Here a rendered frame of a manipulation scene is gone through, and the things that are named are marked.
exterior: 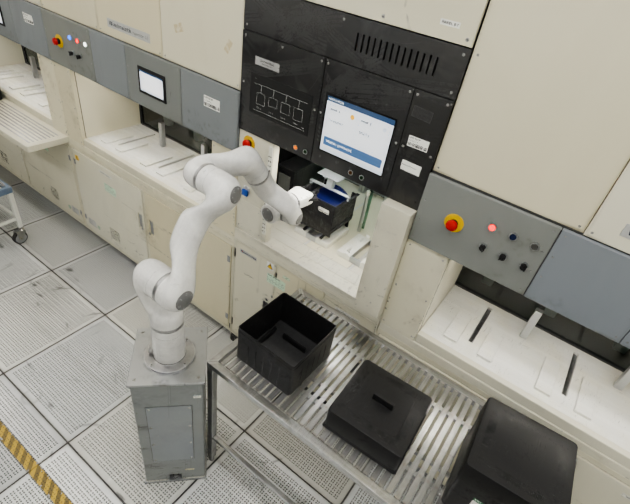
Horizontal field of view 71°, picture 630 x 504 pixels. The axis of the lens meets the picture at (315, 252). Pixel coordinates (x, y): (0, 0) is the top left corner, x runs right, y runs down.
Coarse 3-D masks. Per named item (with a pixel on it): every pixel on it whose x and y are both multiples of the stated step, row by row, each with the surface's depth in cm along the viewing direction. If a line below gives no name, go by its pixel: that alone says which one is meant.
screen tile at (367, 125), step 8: (360, 120) 157; (368, 120) 155; (360, 128) 158; (368, 128) 156; (376, 128) 155; (360, 136) 160; (384, 136) 154; (360, 144) 161; (368, 144) 159; (376, 144) 157; (384, 144) 155; (376, 152) 159
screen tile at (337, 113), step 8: (328, 112) 163; (336, 112) 161; (344, 112) 159; (344, 120) 161; (328, 128) 166; (336, 128) 164; (352, 128) 160; (336, 136) 166; (344, 136) 164; (352, 136) 162
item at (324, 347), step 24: (264, 312) 178; (288, 312) 188; (312, 312) 178; (240, 336) 167; (264, 336) 182; (288, 336) 183; (312, 336) 185; (264, 360) 164; (288, 360) 177; (312, 360) 168; (288, 384) 161
